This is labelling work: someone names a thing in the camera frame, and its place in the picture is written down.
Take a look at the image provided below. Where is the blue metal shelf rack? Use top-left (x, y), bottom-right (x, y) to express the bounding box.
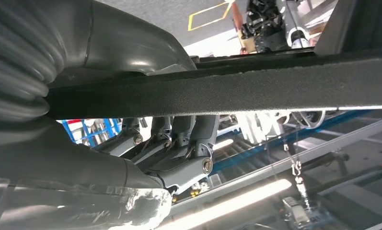
top-left (61, 118), bottom-right (122, 147)

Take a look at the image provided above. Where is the ceiling light strip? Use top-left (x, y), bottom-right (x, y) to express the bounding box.
top-left (159, 179), bottom-right (292, 230)

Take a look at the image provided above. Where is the yellow floor tape square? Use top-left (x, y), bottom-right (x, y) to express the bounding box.
top-left (187, 0), bottom-right (235, 32)

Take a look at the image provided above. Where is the blue overhead rail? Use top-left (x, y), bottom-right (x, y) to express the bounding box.
top-left (209, 109), bottom-right (372, 175)

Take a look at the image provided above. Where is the grey overhead rail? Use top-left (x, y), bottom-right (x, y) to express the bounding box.
top-left (170, 115), bottom-right (382, 217)

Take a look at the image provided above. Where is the hanging steel chain hook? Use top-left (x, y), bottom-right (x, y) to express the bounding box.
top-left (282, 143), bottom-right (311, 212)

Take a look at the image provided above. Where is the black machine with cables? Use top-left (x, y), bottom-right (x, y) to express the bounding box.
top-left (240, 0), bottom-right (311, 54)

